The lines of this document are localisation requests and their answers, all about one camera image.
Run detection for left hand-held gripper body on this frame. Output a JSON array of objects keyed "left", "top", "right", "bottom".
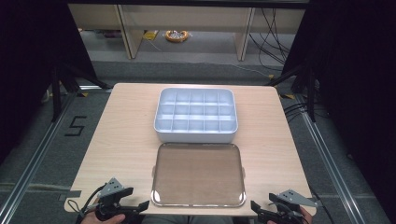
[{"left": 94, "top": 177, "right": 126, "bottom": 223}]

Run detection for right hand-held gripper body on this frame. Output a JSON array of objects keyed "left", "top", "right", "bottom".
[{"left": 273, "top": 189, "right": 319, "bottom": 224}]

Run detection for transparent plastic box lid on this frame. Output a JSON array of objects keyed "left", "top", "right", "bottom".
[{"left": 150, "top": 142, "right": 248, "bottom": 209}]

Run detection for white compartment storage box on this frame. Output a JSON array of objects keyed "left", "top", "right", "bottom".
[{"left": 153, "top": 87, "right": 239, "bottom": 145}]

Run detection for person's right hand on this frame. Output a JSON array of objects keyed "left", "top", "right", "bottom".
[{"left": 266, "top": 206, "right": 314, "bottom": 224}]

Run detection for person's left hand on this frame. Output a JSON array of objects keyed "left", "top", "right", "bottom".
[{"left": 81, "top": 210, "right": 126, "bottom": 224}]

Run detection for grey tape strip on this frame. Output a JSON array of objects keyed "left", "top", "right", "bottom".
[{"left": 58, "top": 189, "right": 83, "bottom": 202}]

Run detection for black metal stand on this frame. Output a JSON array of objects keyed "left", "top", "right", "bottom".
[
  {"left": 49, "top": 61, "right": 114, "bottom": 123},
  {"left": 266, "top": 61, "right": 319, "bottom": 123}
]

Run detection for black curtain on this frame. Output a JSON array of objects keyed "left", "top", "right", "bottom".
[
  {"left": 0, "top": 0, "right": 98, "bottom": 164},
  {"left": 281, "top": 0, "right": 396, "bottom": 216}
]

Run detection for yellow flat packet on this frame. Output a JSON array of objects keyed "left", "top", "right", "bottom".
[{"left": 142, "top": 30, "right": 160, "bottom": 42}]

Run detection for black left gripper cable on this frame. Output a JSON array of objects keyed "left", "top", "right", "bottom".
[{"left": 67, "top": 183, "right": 107, "bottom": 218}]

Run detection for aluminium floor rail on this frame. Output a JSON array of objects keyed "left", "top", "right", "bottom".
[
  {"left": 294, "top": 93, "right": 369, "bottom": 224},
  {"left": 0, "top": 92, "right": 78, "bottom": 224}
]

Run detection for black floor cables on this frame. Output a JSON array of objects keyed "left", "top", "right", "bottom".
[{"left": 282, "top": 102, "right": 312, "bottom": 123}]

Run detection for hanging black cables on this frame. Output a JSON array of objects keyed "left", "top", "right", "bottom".
[{"left": 247, "top": 7, "right": 297, "bottom": 73}]

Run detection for coiled yellow cable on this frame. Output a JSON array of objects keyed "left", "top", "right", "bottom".
[{"left": 163, "top": 29, "right": 191, "bottom": 44}]

